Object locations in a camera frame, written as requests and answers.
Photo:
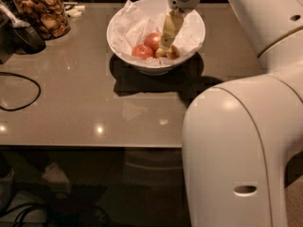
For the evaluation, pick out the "white shoe under table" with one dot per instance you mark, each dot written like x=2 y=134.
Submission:
x=57 y=180

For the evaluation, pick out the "glass jar of dried chips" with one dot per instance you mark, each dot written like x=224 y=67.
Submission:
x=48 y=16

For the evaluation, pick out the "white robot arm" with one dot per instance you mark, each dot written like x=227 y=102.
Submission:
x=239 y=136

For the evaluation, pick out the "red apple front left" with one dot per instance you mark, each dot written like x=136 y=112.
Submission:
x=142 y=51

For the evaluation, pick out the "small white items behind jar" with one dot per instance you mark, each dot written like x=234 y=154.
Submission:
x=74 y=10

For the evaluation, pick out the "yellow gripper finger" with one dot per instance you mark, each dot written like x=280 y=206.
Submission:
x=171 y=27

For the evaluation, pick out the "red apple back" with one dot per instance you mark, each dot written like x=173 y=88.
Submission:
x=153 y=40

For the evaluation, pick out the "yellowish red apple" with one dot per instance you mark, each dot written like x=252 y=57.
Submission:
x=172 y=53

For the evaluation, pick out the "black round appliance with handle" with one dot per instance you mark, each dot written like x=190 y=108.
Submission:
x=28 y=39

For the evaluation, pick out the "white crumpled paper liner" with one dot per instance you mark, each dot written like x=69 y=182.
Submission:
x=132 y=29

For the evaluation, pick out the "white ceramic bowl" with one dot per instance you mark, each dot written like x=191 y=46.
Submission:
x=156 y=67

